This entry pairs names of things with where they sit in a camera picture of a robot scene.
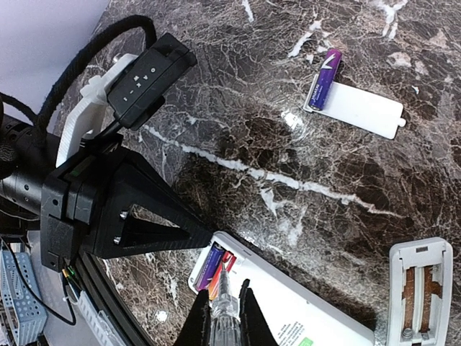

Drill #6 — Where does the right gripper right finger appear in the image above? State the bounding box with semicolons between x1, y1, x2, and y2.
239;279;277;346

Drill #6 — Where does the black front table rail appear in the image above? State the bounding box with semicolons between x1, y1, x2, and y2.
75;252;153;346

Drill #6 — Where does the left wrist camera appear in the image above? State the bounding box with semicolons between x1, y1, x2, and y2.
55;32;198;169

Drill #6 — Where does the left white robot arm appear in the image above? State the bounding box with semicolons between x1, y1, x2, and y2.
1;115;212;270

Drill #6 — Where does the purple battery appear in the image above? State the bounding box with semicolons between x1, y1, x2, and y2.
195;242;225;291
308;48;342;110

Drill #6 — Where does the small white remote control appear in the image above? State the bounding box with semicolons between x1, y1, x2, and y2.
189;231;375;346

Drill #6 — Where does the blue perforated plastic basket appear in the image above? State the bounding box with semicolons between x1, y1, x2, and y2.
1;249;48;345

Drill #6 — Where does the long white remote control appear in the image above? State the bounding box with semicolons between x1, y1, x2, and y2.
387;237;453;346

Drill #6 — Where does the clear handle screwdriver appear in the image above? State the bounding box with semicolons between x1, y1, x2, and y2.
209;265;242;346

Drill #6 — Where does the white battery cover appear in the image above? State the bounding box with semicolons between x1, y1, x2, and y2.
317;82;406;140

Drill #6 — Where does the white slotted cable duct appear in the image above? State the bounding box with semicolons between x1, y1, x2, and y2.
77;290;125;346

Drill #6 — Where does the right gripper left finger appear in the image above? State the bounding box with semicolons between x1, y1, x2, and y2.
173;290;211;346

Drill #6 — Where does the purple battery in small remote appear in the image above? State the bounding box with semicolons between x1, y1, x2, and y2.
195;242;225;291

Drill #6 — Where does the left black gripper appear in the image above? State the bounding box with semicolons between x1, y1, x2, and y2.
40;135;212;272

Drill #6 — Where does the red battery in small remote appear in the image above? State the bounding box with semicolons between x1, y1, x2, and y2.
207;251;238;302

